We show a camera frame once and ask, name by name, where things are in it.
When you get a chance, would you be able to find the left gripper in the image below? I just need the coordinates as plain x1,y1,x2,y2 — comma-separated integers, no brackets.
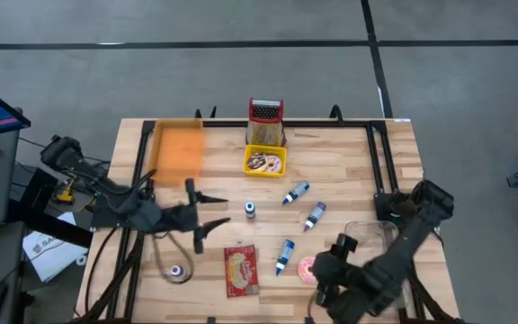
157,178,233,256

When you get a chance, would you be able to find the white paper bag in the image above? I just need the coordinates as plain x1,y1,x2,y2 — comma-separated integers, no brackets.
22,211,90,284

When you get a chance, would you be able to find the black metal rig frame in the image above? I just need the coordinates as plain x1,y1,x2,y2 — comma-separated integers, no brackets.
78,117,462,324

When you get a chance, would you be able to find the yellow tool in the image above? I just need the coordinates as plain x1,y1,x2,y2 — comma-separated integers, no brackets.
55,179,76,204

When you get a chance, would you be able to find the clear plastic container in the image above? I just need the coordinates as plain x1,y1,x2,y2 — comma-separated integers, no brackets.
344,220,400,256

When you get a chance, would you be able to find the red plastic-wrapped snack packet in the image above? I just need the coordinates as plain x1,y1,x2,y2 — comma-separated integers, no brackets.
223,244,261,299

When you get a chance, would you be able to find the cream bread roll toy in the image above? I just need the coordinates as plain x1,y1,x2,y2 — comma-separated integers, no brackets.
246,152,269,173

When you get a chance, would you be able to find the looped wrist camera cable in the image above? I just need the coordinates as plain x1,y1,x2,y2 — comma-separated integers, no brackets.
151,229,196,285

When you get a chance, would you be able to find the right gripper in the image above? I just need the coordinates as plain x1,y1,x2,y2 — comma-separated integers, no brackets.
311,233,368,310

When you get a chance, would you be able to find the metal box grater red handle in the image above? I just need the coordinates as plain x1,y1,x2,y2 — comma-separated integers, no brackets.
246,97,287,148

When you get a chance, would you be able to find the yellow plastic basket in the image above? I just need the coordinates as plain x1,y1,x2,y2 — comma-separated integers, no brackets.
242,143,289,178

